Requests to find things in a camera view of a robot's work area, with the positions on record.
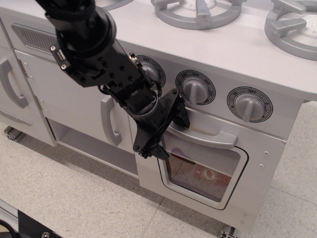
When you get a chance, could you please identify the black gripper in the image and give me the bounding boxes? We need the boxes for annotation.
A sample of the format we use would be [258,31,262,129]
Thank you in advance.
[126,89,190,160]

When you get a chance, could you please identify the white oven door with window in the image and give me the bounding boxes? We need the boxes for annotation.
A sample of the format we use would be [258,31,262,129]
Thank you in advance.
[123,85,287,228]

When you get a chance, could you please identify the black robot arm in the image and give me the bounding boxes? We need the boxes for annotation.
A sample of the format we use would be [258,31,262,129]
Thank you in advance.
[39,0,190,160]

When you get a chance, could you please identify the brown toy food item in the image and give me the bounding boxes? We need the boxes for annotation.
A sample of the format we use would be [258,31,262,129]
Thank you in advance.
[166,147,196,183]

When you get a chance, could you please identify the orange toy can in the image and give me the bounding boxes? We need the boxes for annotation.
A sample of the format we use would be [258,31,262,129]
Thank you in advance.
[194,165,220,184]

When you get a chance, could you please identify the middle grey stove knob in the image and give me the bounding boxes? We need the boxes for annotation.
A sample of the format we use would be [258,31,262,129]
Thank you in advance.
[175,70,216,105]

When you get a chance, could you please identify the grey stove knob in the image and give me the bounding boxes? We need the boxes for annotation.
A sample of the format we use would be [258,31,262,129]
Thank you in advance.
[175,70,216,105]
[135,55,166,90]
[227,87,273,123]

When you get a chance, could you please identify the left grey stove knob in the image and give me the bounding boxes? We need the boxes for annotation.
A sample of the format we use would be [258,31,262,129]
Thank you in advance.
[135,55,166,90]

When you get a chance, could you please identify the red toy item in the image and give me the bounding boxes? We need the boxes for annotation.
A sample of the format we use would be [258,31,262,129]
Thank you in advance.
[215,173,231,190]

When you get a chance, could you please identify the white cabinet door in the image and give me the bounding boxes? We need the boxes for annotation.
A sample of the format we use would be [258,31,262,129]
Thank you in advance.
[15,50,133,153]

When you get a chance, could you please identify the right grey stove knob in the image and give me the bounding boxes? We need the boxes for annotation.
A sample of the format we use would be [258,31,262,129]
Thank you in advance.
[227,87,273,123]

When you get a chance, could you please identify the white toy kitchen unit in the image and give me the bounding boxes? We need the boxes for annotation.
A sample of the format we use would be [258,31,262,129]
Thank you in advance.
[0,0,317,233]

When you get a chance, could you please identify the silver centre stove burner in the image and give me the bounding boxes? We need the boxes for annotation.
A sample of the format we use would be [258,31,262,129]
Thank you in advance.
[151,0,244,30]

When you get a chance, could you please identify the silver stove burner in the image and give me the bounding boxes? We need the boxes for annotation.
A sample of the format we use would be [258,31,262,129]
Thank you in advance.
[151,0,244,30]
[264,0,317,61]

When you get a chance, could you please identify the white left appliance door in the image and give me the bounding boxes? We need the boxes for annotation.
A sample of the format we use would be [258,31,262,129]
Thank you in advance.
[0,47,56,146]

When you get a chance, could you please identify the silver right stove burner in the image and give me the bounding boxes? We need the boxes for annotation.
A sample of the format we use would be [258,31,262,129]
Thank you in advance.
[264,0,317,61]

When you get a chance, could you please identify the silver cabinet door handle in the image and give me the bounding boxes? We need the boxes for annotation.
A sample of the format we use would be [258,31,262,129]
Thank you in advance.
[100,95,122,146]

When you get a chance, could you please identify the aluminium frame rail right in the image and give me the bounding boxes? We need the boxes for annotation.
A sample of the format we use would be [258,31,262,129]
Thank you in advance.
[220,225,242,238]

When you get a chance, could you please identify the aluminium frame rail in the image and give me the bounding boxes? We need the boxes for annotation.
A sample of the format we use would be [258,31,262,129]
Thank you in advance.
[220,225,242,238]
[4,126,26,143]

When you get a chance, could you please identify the aluminium frame rail left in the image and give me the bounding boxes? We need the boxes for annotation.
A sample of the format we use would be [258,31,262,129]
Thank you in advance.
[4,126,26,143]

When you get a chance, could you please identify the silver left door handle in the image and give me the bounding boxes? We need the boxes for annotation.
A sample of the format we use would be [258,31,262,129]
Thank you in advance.
[0,57,29,109]

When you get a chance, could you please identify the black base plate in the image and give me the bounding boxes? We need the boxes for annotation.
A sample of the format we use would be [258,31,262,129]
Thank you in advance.
[18,210,62,238]

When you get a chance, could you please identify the black cable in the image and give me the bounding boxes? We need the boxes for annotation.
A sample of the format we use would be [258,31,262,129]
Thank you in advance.
[0,215,19,238]

